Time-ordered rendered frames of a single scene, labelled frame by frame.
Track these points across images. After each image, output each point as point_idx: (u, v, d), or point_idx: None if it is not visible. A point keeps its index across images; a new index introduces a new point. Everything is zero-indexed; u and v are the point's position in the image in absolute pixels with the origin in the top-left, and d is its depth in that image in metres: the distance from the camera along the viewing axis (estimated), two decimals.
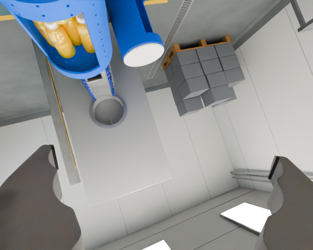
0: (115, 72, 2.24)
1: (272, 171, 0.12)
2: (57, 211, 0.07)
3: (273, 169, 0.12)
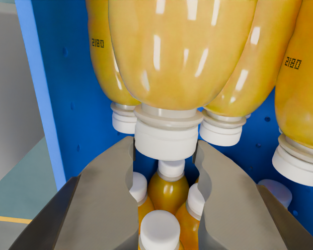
0: None
1: (195, 156, 0.13)
2: (124, 199, 0.08)
3: (195, 154, 0.12)
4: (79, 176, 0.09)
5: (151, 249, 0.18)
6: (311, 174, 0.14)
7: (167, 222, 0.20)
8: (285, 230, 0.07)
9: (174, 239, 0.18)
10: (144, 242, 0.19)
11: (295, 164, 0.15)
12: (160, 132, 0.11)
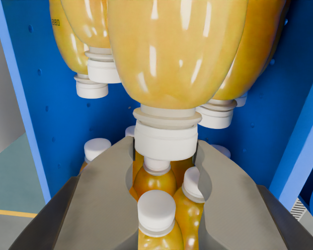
0: None
1: (195, 156, 0.13)
2: (124, 199, 0.08)
3: (195, 154, 0.12)
4: (79, 176, 0.09)
5: None
6: (211, 118, 0.19)
7: None
8: (285, 230, 0.07)
9: None
10: None
11: (201, 112, 0.19)
12: (99, 63, 0.17)
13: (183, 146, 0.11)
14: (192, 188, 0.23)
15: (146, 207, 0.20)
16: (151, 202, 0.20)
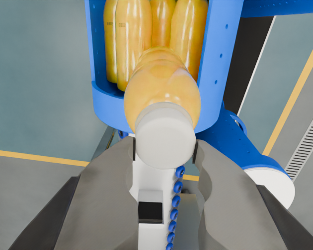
0: None
1: (195, 156, 0.13)
2: (124, 199, 0.08)
3: (195, 154, 0.12)
4: (79, 176, 0.09)
5: None
6: None
7: None
8: (285, 230, 0.07)
9: None
10: None
11: None
12: None
13: None
14: None
15: None
16: None
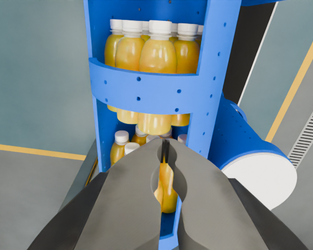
0: (173, 249, 1.40)
1: (167, 155, 0.12)
2: (148, 201, 0.08)
3: (167, 153, 0.12)
4: (108, 173, 0.09)
5: (126, 26, 0.37)
6: None
7: (136, 21, 0.38)
8: (259, 220, 0.07)
9: (138, 21, 0.37)
10: (123, 25, 0.37)
11: None
12: None
13: None
14: (183, 27, 0.37)
15: (154, 21, 0.33)
16: (157, 21, 0.34)
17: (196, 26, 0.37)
